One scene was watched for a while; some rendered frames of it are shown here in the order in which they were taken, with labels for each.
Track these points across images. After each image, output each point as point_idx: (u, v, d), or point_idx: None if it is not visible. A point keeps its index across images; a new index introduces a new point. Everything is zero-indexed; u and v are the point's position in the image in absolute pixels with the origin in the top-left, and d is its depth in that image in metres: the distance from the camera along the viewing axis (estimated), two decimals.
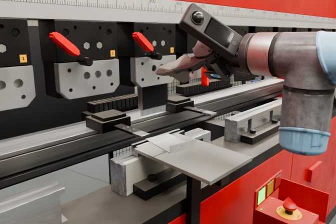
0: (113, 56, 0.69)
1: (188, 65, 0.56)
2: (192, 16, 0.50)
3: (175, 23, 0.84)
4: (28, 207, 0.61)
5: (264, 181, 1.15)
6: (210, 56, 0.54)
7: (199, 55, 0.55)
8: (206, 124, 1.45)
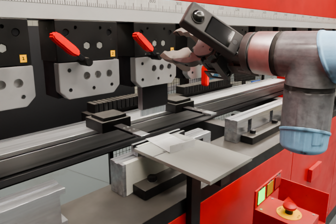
0: (113, 56, 0.69)
1: (185, 60, 0.57)
2: (192, 15, 0.50)
3: (175, 23, 0.84)
4: (28, 207, 0.61)
5: (264, 181, 1.15)
6: (211, 55, 0.54)
7: (199, 54, 0.55)
8: (206, 124, 1.45)
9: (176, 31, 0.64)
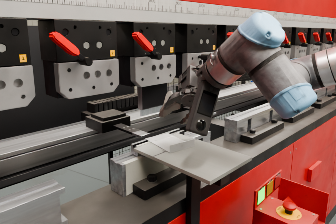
0: (113, 56, 0.69)
1: None
2: (202, 130, 0.62)
3: (175, 23, 0.84)
4: (28, 207, 0.61)
5: (264, 181, 1.15)
6: None
7: None
8: None
9: (165, 117, 0.74)
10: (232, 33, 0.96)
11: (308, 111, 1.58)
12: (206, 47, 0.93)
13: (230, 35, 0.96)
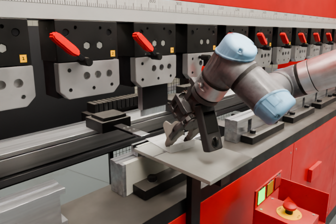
0: (113, 56, 0.69)
1: None
2: (218, 145, 0.69)
3: (175, 23, 0.84)
4: (28, 207, 0.61)
5: (264, 181, 1.15)
6: None
7: None
8: None
9: (172, 145, 0.79)
10: (232, 33, 0.96)
11: (308, 111, 1.58)
12: (206, 47, 0.93)
13: None
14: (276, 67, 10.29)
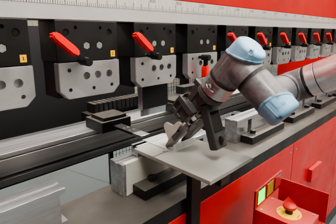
0: (113, 56, 0.69)
1: (204, 124, 0.81)
2: (224, 143, 0.72)
3: (175, 23, 0.84)
4: (28, 207, 0.61)
5: (264, 181, 1.15)
6: None
7: None
8: None
9: None
10: (232, 33, 0.96)
11: (308, 111, 1.58)
12: (206, 47, 0.93)
13: (230, 35, 0.96)
14: (276, 67, 10.29)
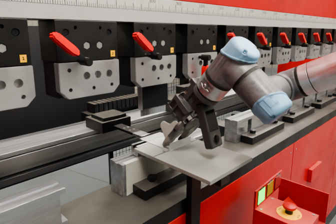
0: (113, 56, 0.69)
1: None
2: (219, 141, 0.73)
3: (175, 23, 0.84)
4: (28, 207, 0.61)
5: (264, 181, 1.15)
6: None
7: None
8: None
9: None
10: (232, 33, 0.96)
11: (308, 111, 1.58)
12: (206, 47, 0.93)
13: (230, 35, 0.96)
14: (276, 67, 10.29)
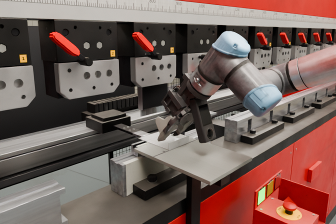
0: (113, 56, 0.69)
1: None
2: (212, 135, 0.74)
3: (175, 23, 0.84)
4: (28, 207, 0.61)
5: (264, 181, 1.15)
6: None
7: None
8: None
9: (165, 139, 0.82)
10: None
11: (308, 111, 1.58)
12: (206, 47, 0.93)
13: None
14: None
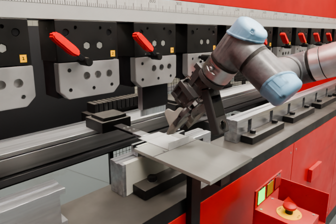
0: (113, 56, 0.69)
1: (205, 111, 0.80)
2: (225, 127, 0.71)
3: (175, 23, 0.84)
4: (28, 207, 0.61)
5: (264, 181, 1.15)
6: None
7: None
8: (206, 124, 1.45)
9: (175, 132, 0.79)
10: None
11: (308, 111, 1.58)
12: (206, 47, 0.93)
13: None
14: None
